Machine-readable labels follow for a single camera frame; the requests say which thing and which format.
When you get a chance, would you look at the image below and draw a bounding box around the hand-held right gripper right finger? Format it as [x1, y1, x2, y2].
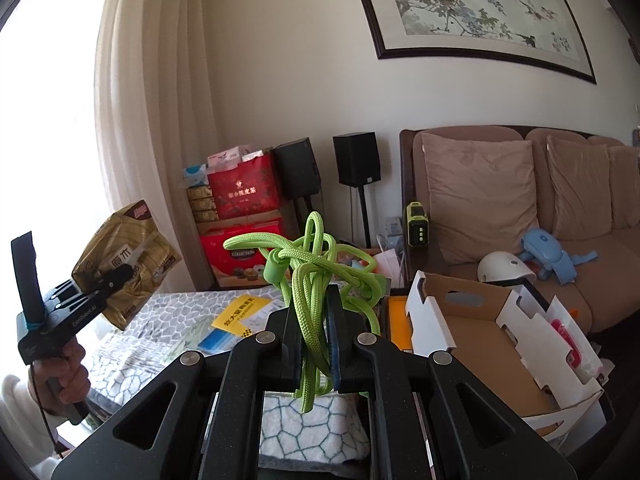
[325, 282, 581, 480]

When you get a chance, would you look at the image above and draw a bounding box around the brown sofa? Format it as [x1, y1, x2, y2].
[399, 126, 640, 336]

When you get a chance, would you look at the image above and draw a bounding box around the framed flower painting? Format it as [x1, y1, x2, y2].
[346, 0, 598, 86]

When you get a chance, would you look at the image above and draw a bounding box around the lime green portable device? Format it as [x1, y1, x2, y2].
[404, 201, 432, 248]

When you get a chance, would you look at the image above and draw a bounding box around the grey patterned blanket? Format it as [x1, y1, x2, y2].
[87, 287, 371, 463]

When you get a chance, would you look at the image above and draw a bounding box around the red gift bag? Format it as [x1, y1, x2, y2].
[207, 155, 283, 221]

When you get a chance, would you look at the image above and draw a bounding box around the white cardboard box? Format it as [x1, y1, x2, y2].
[405, 270, 618, 436]

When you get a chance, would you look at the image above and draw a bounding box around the red item in clear packet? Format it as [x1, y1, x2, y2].
[547, 297, 608, 381]

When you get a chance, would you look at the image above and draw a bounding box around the blue massager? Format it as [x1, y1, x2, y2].
[517, 228, 599, 286]

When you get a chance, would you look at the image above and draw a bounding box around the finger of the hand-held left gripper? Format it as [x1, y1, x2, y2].
[75, 265, 133, 307]

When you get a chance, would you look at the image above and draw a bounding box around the large brown cushion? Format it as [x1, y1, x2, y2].
[421, 132, 541, 266]

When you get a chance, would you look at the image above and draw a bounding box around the black speaker stand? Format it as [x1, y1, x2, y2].
[350, 185, 373, 248]
[290, 195, 315, 241]

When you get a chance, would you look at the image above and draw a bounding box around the blue face mask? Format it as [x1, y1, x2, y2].
[197, 330, 241, 353]

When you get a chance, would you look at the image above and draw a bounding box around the black speaker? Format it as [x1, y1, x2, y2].
[272, 137, 322, 201]
[333, 132, 382, 187]

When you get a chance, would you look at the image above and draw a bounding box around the person's left hand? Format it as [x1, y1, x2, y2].
[36, 341, 92, 405]

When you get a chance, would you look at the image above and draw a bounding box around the white curtain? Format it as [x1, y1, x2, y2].
[0, 0, 223, 341]

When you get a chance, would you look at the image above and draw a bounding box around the small brown cushion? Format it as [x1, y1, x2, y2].
[607, 145, 640, 231]

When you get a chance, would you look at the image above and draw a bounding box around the blue tissue box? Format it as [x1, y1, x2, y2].
[182, 164, 210, 190]

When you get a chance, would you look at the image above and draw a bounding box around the pink white carton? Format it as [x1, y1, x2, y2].
[207, 145, 253, 167]

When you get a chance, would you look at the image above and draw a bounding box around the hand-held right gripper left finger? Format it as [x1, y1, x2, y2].
[50, 305, 306, 480]

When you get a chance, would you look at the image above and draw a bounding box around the green rope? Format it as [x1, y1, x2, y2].
[222, 211, 388, 413]

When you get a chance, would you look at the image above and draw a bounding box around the white dome device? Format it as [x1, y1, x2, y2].
[476, 251, 537, 285]

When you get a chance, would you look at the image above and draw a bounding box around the medium brown cushion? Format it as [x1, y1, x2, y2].
[545, 135, 613, 241]

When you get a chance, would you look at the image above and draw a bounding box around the gold tissue pack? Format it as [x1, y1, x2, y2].
[71, 199, 183, 331]

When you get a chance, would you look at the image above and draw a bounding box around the orange box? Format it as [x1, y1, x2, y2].
[387, 296, 416, 356]

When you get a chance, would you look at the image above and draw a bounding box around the yellow instruction booklet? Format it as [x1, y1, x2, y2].
[212, 296, 273, 333]

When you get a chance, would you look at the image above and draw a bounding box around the person's left forearm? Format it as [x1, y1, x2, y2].
[0, 372, 58, 461]

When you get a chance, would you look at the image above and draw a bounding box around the red gift box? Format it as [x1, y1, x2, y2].
[200, 220, 286, 288]

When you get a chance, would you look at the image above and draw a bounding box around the white paper bag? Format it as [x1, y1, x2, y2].
[370, 250, 407, 288]

